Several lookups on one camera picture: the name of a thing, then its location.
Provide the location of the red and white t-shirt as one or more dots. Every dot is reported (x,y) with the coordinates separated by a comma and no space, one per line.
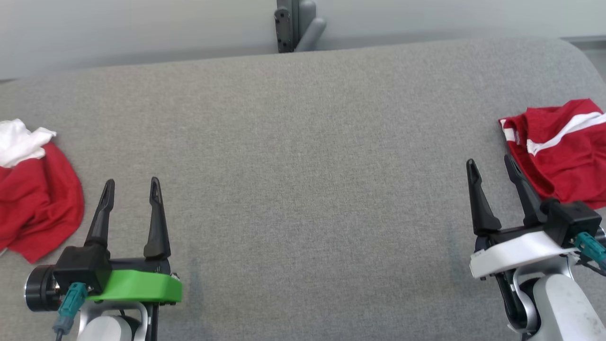
(38,203)

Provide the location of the teal right camera connector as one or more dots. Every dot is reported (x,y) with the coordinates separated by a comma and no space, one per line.
(592,246)

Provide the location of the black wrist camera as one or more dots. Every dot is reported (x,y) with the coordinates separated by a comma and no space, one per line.
(573,220)
(83,270)

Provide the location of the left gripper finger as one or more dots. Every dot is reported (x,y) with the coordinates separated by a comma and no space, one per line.
(156,222)
(100,218)

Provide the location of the dark grey hinge plate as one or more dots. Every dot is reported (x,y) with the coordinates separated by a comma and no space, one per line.
(283,31)

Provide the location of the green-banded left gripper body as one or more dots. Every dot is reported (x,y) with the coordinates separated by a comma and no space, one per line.
(137,286)

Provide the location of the grey fabric sofa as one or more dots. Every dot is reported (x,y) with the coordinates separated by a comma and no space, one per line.
(303,166)

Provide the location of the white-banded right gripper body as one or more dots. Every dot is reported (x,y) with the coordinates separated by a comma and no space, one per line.
(516,253)

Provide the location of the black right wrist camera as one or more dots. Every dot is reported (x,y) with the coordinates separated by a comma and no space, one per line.
(573,220)

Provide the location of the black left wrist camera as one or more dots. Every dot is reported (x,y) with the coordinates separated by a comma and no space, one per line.
(83,270)

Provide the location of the red shorts with white stripes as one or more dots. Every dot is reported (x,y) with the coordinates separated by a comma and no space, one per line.
(563,156)

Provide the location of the teal camera connector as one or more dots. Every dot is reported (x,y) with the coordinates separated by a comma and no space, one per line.
(592,246)
(71,305)

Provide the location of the teal left camera connector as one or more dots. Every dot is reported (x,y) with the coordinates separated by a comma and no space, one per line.
(71,305)

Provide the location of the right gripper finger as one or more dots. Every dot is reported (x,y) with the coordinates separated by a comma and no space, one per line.
(525,194)
(480,203)

